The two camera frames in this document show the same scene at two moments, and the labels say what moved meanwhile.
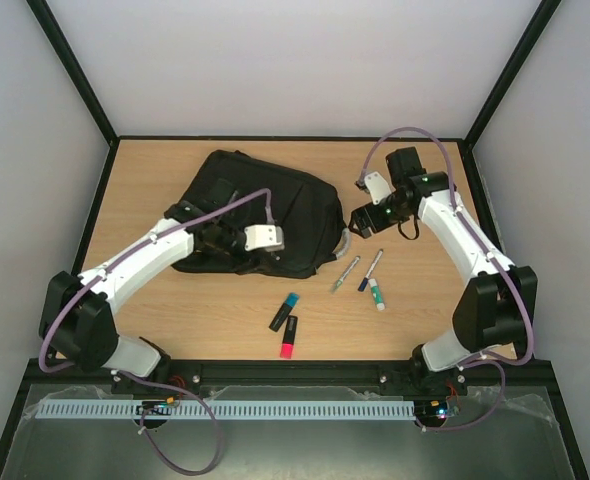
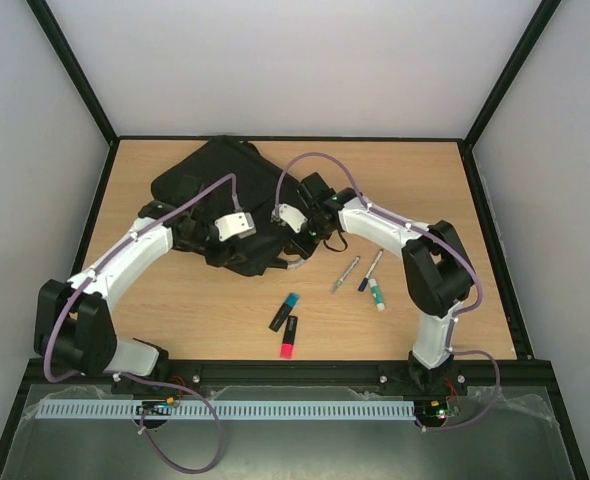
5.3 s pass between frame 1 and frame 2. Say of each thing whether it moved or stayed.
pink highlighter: stayed
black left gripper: moved
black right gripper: moved
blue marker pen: stayed
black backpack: moved
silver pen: stayed
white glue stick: stayed
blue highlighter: stayed
